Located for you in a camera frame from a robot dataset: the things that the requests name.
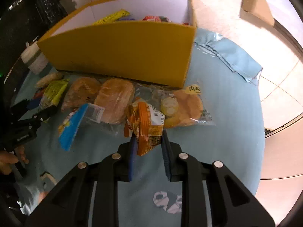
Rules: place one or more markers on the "green yellow snack packet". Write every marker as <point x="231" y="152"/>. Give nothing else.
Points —
<point x="53" y="92"/>

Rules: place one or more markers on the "yellow cardboard box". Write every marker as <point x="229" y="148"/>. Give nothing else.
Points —
<point x="118" y="52"/>

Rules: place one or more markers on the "brown bun packet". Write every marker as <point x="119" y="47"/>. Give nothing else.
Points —
<point x="80" y="92"/>

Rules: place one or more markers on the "blue clear snack packet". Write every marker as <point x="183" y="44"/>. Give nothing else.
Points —
<point x="73" y="125"/>

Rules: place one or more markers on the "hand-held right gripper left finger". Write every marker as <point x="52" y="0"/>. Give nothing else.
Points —
<point x="132" y="156"/>

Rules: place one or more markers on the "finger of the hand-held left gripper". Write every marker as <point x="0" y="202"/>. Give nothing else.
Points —
<point x="33" y="104"/>
<point x="45" y="114"/>

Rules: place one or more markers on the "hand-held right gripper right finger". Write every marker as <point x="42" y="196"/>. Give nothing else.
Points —
<point x="166" y="156"/>

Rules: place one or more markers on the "beige cracker packet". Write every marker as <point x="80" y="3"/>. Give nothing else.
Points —
<point x="48" y="79"/>

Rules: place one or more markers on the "large sliced bread packet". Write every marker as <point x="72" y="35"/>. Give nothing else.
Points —
<point x="116" y="101"/>

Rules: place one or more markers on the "orange snack packet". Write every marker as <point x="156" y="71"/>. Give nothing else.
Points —
<point x="144" y="123"/>

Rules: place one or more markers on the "small red packet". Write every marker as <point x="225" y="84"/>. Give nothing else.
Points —
<point x="39" y="94"/>

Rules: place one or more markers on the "person's left hand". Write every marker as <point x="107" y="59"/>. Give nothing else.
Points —
<point x="9" y="162"/>

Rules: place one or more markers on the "light blue printed tablecloth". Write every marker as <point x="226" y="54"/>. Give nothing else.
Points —
<point x="224" y="99"/>

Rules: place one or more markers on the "white lidded cup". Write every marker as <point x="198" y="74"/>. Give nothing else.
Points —
<point x="35" y="61"/>

